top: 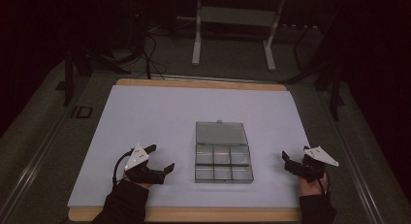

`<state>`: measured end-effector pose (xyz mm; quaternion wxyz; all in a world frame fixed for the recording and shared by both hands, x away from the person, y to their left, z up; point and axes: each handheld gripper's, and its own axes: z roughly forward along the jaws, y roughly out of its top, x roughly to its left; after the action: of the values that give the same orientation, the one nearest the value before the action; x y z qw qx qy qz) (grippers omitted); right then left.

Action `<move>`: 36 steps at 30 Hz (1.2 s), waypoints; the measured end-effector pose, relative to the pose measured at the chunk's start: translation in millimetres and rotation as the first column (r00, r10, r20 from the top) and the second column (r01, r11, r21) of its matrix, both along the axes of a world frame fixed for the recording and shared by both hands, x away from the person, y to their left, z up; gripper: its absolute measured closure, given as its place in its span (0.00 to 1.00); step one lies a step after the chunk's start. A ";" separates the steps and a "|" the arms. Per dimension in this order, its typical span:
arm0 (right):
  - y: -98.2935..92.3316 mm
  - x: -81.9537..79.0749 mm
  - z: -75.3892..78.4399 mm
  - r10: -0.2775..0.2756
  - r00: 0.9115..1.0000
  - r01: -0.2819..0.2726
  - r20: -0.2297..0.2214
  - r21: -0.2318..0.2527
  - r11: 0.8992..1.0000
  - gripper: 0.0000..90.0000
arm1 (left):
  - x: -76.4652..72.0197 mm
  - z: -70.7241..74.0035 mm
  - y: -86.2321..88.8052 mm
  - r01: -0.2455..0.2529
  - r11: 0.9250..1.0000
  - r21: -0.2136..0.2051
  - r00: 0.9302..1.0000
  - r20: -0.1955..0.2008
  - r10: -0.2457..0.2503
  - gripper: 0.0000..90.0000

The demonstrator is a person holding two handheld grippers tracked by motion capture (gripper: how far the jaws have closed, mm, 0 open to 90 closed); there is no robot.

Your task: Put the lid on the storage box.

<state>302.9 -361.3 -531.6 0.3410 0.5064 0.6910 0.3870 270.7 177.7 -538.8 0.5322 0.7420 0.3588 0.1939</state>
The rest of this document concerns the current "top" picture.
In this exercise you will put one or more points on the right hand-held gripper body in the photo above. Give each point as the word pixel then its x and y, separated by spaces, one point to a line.
pixel 310 170

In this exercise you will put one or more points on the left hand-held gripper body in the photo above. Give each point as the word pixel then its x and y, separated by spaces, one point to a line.
pixel 144 175

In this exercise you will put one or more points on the clear plastic compartment box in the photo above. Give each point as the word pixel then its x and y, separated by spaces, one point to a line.
pixel 223 156

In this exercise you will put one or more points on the person's left hand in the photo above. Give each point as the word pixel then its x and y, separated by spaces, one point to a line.
pixel 143 185

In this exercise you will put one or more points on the person's right hand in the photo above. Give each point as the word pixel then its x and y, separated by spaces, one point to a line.
pixel 308 186

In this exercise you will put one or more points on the white table mat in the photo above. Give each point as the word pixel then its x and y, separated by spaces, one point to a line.
pixel 161 120

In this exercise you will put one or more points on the black metal stand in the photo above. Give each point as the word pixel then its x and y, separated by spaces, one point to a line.
pixel 332 88
pixel 69 78

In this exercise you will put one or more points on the black tripod stand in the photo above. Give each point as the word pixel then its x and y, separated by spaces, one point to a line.
pixel 139 36

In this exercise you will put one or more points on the white metal stand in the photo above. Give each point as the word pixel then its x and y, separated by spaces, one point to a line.
pixel 234 17

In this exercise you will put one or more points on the metal floor rail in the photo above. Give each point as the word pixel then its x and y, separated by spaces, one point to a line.
pixel 355 172
pixel 30 167

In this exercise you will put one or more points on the black floor bracket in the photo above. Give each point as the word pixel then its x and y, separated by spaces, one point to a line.
pixel 82 112

